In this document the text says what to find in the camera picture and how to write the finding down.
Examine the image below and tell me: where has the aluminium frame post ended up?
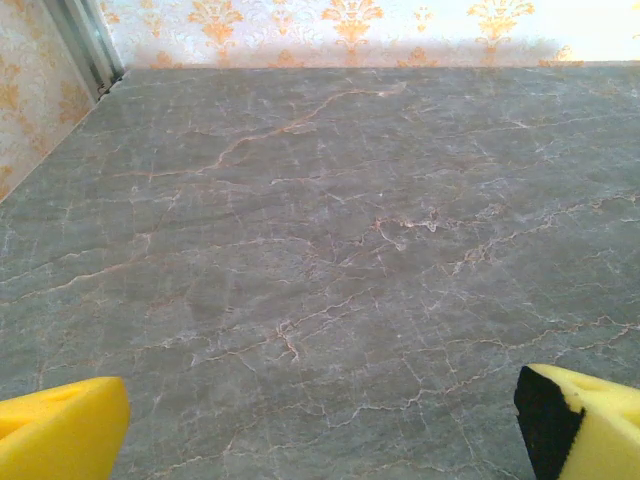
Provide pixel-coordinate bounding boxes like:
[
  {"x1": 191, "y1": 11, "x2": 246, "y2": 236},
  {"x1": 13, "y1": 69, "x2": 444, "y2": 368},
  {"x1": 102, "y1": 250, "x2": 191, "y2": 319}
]
[{"x1": 42, "y1": 0, "x2": 126, "y2": 104}]

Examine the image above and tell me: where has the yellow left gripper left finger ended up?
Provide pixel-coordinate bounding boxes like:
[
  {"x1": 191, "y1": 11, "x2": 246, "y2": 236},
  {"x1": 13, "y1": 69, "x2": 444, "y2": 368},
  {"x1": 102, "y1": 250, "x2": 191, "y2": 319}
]
[{"x1": 0, "y1": 375, "x2": 132, "y2": 480}]

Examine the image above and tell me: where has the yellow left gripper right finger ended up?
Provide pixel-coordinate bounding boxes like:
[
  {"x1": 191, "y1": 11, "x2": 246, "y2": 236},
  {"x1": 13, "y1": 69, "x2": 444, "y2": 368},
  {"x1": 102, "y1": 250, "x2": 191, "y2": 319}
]
[{"x1": 513, "y1": 363, "x2": 640, "y2": 480}]

